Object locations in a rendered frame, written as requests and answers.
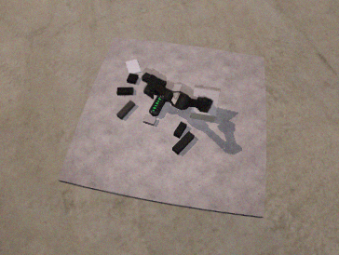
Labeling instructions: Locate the dark grey switch controller unit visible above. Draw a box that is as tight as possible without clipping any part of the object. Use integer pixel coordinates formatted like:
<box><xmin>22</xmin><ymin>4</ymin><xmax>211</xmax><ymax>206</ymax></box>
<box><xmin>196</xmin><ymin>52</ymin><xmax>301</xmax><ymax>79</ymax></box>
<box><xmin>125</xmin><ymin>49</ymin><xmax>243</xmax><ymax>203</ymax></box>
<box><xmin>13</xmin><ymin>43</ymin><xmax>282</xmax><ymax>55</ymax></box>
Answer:
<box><xmin>149</xmin><ymin>96</ymin><xmax>165</xmax><ymax>116</ymax></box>

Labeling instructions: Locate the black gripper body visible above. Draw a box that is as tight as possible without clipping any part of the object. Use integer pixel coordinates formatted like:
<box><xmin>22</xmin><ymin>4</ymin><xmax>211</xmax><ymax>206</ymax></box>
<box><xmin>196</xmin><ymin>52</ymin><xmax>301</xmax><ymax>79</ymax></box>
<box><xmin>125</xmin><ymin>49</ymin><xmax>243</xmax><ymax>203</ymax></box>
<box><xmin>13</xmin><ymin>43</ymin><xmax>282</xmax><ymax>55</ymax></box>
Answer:
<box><xmin>143</xmin><ymin>86</ymin><xmax>173</xmax><ymax>99</ymax></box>

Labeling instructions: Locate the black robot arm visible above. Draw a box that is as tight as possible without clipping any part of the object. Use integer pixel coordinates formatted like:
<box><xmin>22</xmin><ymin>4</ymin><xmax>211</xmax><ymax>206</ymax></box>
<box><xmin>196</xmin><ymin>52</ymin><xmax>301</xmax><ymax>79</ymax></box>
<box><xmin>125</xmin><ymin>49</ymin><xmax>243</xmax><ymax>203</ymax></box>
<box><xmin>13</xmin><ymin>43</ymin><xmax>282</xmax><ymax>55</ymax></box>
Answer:
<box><xmin>141</xmin><ymin>73</ymin><xmax>213</xmax><ymax>113</ymax></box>

